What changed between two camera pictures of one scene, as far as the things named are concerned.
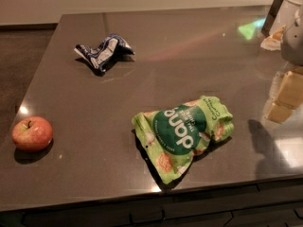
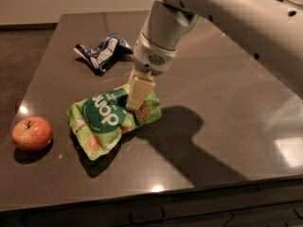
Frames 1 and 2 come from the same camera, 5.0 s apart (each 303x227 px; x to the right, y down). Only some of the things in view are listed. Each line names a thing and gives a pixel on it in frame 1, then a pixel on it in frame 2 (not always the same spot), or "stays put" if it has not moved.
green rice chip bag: [173, 136] -> [100, 120]
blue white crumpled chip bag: [102, 56] stays put
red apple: [32, 133] stays put
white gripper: [294, 43] -> [151, 58]
